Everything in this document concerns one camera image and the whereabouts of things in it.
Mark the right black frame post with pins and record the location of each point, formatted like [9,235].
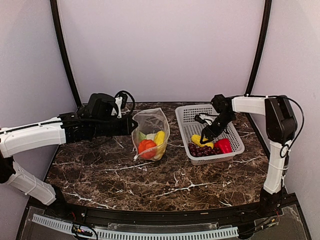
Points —
[260,46]

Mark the yellow corn toy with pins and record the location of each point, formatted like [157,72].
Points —
[196,139]
[159,139]

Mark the clear polka dot zip bag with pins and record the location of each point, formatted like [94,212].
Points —
[150,121]

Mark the dark red grape bunch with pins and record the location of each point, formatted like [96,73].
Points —
[203,151]

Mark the white slotted cable duct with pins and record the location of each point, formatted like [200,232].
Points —
[117,231]

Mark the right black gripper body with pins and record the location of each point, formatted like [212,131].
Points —
[224,119]

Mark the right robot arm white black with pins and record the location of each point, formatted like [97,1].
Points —
[281,128]

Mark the small circuit board with wires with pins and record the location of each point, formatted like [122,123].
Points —
[81,232]

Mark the left black frame post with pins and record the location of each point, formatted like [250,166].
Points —
[63,52]

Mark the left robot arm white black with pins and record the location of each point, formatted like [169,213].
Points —
[66,128]

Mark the black frame post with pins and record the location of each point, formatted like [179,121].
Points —
[63,52]
[260,46]

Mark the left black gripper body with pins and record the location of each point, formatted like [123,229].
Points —
[104,127]

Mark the black front rail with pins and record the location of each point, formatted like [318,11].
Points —
[94,216]

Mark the red bell pepper toy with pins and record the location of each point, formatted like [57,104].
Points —
[224,146]

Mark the orange pumpkin toy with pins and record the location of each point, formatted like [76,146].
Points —
[146,149]

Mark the white cauliflower toy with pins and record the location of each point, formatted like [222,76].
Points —
[142,136]

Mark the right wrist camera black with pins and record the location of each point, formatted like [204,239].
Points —
[205,118]

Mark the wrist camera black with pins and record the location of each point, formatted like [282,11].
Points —
[121,99]
[205,118]

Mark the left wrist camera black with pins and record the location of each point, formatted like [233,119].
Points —
[121,99]

